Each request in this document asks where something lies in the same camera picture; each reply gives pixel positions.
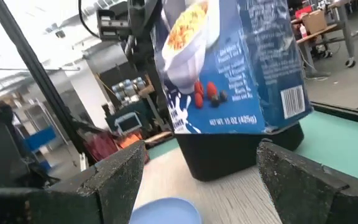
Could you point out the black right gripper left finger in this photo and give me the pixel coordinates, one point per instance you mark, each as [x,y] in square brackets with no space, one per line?
[73,202]

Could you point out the black table frame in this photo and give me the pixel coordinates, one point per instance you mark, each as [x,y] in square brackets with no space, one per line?
[343,113]

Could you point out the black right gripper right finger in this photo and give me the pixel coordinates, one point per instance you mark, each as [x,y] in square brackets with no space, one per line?
[309,196]

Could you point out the small white-framed monitor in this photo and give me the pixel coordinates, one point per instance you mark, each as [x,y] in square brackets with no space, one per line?
[128,123]

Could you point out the stack of grey rolls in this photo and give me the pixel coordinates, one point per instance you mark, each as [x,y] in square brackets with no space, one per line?
[129,90]

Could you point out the black frame strut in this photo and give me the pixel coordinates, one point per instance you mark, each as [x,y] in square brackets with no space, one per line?
[33,65]

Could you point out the beige woven placemat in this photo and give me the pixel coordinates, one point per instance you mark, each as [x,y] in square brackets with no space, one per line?
[172,180]

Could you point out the blue storage bin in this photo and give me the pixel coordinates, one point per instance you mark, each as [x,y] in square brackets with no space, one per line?
[40,138]

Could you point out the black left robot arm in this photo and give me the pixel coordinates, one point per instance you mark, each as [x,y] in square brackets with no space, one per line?
[141,46]

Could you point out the blue plate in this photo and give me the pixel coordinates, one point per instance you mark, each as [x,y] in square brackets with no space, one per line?
[166,213]

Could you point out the blue cereal box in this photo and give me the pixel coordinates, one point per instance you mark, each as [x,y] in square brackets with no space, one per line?
[235,77]

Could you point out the cardboard box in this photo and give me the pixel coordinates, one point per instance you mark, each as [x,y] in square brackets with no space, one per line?
[314,21]

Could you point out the black chrome toaster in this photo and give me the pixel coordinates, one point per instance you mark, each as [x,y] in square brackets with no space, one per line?
[222,155]

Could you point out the wooden workbench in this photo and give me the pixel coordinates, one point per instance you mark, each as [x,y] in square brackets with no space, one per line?
[319,34]

